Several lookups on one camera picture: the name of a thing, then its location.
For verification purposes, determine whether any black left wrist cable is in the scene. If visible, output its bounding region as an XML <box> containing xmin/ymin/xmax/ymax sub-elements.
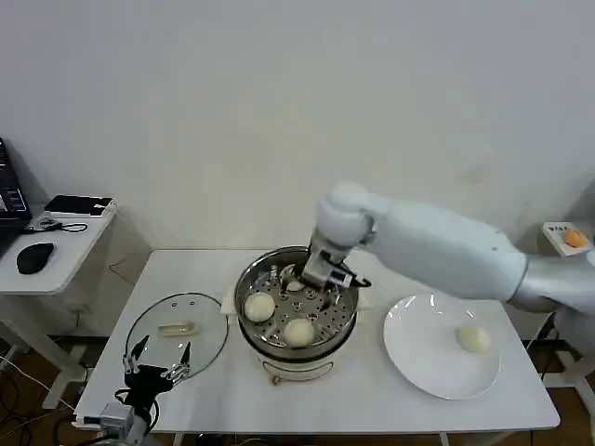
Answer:
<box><xmin>113</xmin><ymin>387</ymin><xmax>160</xmax><ymax>433</ymax></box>

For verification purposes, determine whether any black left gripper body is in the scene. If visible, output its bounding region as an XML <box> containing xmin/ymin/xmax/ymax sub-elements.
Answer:
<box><xmin>124</xmin><ymin>364</ymin><xmax>171</xmax><ymax>413</ymax></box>

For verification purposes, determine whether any white electric steamer base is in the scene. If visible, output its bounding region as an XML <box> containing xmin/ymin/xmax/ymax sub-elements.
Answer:
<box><xmin>221</xmin><ymin>281</ymin><xmax>376</xmax><ymax>387</ymax></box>

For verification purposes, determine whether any white desk with laptop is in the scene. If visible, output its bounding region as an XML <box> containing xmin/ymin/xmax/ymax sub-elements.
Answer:
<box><xmin>0</xmin><ymin>208</ymin><xmax>120</xmax><ymax>410</ymax></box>

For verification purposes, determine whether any black computer mouse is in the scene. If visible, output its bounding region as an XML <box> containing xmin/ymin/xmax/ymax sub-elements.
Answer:
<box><xmin>16</xmin><ymin>242</ymin><xmax>56</xmax><ymax>275</ymax></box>

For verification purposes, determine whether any flat black white-edged box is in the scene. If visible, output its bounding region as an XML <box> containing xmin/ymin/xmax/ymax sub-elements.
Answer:
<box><xmin>45</xmin><ymin>194</ymin><xmax>115</xmax><ymax>219</ymax></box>

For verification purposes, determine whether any perforated steel steamer basket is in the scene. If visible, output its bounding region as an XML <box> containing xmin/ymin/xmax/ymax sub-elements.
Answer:
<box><xmin>234</xmin><ymin>245</ymin><xmax>360</xmax><ymax>350</ymax></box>

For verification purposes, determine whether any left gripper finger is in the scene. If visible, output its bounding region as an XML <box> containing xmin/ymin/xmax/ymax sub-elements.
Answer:
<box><xmin>162</xmin><ymin>342</ymin><xmax>193</xmax><ymax>381</ymax></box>
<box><xmin>122</xmin><ymin>334</ymin><xmax>150</xmax><ymax>374</ymax></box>

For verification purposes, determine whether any black laptop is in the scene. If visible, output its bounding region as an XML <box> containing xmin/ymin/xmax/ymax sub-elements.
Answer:
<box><xmin>0</xmin><ymin>138</ymin><xmax>33</xmax><ymax>259</ymax></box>

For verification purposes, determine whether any white floor cable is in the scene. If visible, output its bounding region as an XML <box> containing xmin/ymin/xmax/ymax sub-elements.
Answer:
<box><xmin>0</xmin><ymin>355</ymin><xmax>75</xmax><ymax>413</ymax></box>

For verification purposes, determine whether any white desk with orange thing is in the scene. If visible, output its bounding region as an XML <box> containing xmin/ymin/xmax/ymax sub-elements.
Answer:
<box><xmin>541</xmin><ymin>221</ymin><xmax>595</xmax><ymax>391</ymax></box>

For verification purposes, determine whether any black hanging power cable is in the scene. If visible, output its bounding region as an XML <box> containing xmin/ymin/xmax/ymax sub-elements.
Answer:
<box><xmin>524</xmin><ymin>311</ymin><xmax>560</xmax><ymax>387</ymax></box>

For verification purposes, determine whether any round glass lid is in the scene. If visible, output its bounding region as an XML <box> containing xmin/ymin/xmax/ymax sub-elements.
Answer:
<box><xmin>125</xmin><ymin>292</ymin><xmax>230</xmax><ymax>378</ymax></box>

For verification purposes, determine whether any round white plate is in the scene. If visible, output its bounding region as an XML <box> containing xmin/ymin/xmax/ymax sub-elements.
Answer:
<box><xmin>383</xmin><ymin>293</ymin><xmax>502</xmax><ymax>400</ymax></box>

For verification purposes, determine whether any thin black wall cord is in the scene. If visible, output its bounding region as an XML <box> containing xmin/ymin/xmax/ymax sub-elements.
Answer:
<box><xmin>108</xmin><ymin>262</ymin><xmax>140</xmax><ymax>285</ymax></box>

